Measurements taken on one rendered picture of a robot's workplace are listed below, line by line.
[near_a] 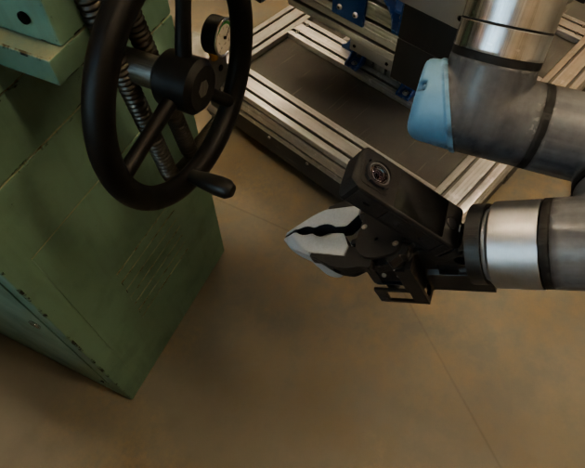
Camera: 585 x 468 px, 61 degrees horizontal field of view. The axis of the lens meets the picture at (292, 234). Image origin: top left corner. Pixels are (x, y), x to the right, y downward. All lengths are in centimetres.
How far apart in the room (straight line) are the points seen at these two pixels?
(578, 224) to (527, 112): 10
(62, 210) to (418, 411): 87
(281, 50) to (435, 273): 119
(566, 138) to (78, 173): 60
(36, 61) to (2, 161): 16
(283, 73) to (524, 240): 117
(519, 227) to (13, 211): 56
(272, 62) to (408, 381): 96
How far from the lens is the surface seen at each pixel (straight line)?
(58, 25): 54
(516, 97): 46
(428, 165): 131
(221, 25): 86
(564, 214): 43
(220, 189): 59
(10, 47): 57
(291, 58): 156
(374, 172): 42
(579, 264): 42
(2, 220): 69
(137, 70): 58
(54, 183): 73
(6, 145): 66
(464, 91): 45
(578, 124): 47
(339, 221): 51
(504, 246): 43
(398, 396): 123
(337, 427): 120
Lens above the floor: 117
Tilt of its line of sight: 57 degrees down
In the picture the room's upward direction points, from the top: straight up
